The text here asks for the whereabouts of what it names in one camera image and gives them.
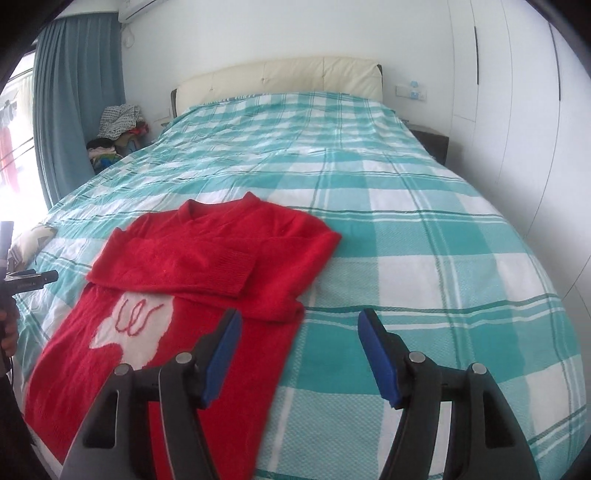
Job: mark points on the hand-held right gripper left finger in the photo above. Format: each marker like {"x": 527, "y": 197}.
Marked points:
{"x": 221, "y": 360}

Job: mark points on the white wall socket panel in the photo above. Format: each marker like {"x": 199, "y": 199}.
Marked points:
{"x": 411, "y": 91}

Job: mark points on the cream printed cushion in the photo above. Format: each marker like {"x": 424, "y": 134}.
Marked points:
{"x": 34, "y": 244}

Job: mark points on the blue curtain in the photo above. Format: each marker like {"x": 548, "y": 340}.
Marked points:
{"x": 78, "y": 101}

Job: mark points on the red hanging garment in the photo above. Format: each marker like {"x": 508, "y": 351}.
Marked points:
{"x": 7, "y": 152}

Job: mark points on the red sweater with white rabbit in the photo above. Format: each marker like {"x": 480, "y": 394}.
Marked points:
{"x": 203, "y": 258}

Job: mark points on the pile of mixed clothes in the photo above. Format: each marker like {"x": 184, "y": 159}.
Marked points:
{"x": 120, "y": 122}

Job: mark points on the cream padded headboard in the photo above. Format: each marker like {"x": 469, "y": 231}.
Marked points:
{"x": 277, "y": 78}

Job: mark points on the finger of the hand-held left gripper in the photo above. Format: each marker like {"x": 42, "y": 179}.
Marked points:
{"x": 48, "y": 276}

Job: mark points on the dark wooden nightstand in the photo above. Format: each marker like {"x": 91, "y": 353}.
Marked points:
{"x": 431, "y": 143}

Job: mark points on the white wardrobe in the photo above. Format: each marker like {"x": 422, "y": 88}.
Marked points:
{"x": 521, "y": 115}

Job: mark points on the person's left hand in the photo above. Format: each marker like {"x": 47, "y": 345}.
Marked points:
{"x": 8, "y": 332}

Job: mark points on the person's left forearm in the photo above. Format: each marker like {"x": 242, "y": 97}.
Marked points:
{"x": 21, "y": 424}

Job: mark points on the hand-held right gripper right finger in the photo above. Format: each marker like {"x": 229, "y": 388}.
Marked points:
{"x": 381, "y": 360}

